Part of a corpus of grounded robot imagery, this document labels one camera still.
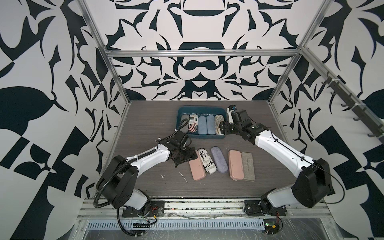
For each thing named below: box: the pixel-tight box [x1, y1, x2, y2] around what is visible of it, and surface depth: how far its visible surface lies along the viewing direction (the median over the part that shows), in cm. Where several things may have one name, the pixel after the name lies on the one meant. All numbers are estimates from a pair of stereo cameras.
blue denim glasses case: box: [206, 115, 216, 135], surface depth 104 cm
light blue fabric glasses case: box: [198, 116, 208, 135], surface depth 104 cm
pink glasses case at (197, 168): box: [188, 150, 206, 181], surface depth 85 cm
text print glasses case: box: [197, 148, 217, 175], surface depth 88 cm
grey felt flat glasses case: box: [241, 152, 255, 182], surface depth 87 cm
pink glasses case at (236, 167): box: [228, 150, 245, 180], surface depth 84 cm
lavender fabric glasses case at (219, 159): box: [210, 146, 229, 173], surface depth 89 cm
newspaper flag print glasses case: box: [188, 113, 198, 133], surface depth 104 cm
